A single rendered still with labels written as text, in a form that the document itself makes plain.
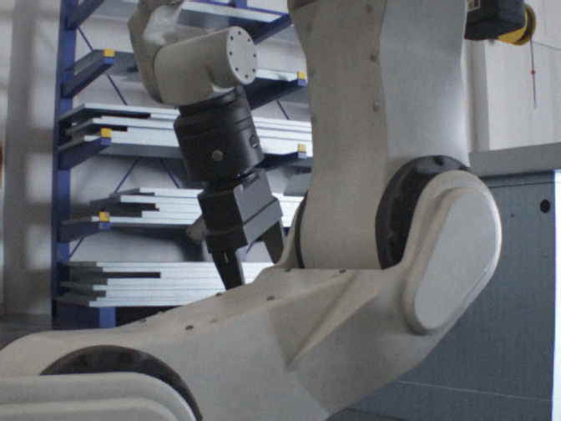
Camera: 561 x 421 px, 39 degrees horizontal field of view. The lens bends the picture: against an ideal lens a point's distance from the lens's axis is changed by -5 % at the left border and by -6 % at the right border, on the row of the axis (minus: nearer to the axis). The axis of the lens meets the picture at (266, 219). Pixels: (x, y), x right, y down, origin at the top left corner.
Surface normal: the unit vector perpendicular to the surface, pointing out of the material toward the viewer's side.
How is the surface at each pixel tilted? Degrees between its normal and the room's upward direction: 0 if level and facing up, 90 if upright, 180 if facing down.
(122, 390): 90
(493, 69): 90
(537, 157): 67
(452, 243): 90
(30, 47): 90
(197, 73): 113
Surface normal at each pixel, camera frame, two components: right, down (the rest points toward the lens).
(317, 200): -0.80, -0.22
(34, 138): 0.52, -0.04
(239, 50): 0.85, -0.11
